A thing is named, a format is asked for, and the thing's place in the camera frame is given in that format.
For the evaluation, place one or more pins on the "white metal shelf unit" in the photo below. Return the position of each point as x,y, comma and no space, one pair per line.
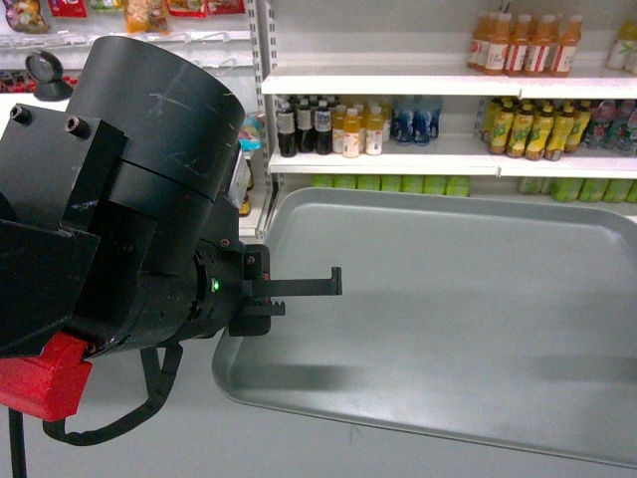
413,49

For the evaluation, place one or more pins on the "grey rectangular serving tray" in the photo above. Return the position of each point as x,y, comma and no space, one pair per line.
498,322

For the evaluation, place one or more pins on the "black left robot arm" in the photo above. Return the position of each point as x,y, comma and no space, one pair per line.
117,225

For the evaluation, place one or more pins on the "black barcode scanner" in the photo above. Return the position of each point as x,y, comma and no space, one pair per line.
48,73

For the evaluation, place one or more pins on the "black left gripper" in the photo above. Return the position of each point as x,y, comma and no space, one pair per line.
227,277

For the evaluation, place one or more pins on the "yellow snack bag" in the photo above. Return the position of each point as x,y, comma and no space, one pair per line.
145,16

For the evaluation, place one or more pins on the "red block on arm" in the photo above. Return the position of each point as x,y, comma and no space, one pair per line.
51,385

